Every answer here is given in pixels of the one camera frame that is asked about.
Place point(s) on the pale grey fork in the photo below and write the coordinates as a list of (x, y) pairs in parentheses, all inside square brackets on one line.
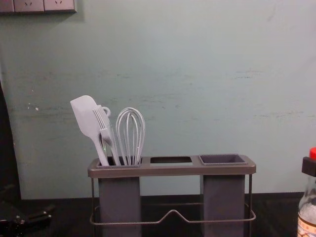
[(100, 119)]

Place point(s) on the pale grey silicone spatula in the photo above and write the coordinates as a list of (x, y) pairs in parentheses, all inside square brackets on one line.
[(82, 111)]

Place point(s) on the grey plastic bin with utensils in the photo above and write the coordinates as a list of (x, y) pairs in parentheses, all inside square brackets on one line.
[(119, 197)]

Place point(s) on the grey wall socket panel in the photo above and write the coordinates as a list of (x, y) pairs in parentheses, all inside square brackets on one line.
[(37, 6)]

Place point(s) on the clear glass bottle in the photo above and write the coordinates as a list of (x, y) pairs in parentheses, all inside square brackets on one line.
[(308, 205)]

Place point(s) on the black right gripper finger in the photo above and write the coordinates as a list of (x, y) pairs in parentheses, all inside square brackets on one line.
[(309, 167)]

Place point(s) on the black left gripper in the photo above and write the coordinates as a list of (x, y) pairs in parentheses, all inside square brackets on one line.
[(12, 227)]

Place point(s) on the pale grey whisk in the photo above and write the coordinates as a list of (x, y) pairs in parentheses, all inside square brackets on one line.
[(130, 138)]

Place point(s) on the black table cloth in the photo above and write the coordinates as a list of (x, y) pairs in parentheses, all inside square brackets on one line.
[(271, 214)]

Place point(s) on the empty grey plastic bin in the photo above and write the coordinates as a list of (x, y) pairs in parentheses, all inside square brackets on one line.
[(223, 197)]

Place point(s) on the grey metal utensil rack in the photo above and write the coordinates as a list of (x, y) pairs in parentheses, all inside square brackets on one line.
[(170, 170)]

